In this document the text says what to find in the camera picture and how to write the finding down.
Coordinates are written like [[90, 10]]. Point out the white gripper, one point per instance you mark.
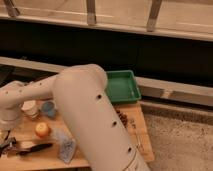
[[5, 126]]

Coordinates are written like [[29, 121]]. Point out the yellow red apple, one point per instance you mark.
[[42, 130]]

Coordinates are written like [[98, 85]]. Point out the metal fork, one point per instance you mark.
[[133, 124]]

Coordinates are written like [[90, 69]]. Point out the blue plastic cup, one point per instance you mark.
[[48, 108]]

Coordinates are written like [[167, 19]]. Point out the blue grey cloth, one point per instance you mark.
[[67, 145]]

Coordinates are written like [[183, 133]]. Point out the wooden board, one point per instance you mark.
[[48, 159]]

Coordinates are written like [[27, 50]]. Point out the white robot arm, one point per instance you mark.
[[79, 94]]

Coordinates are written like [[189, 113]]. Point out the green plastic tray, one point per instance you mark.
[[122, 87]]

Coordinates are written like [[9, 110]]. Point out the dark grape bunch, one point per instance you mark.
[[123, 117]]

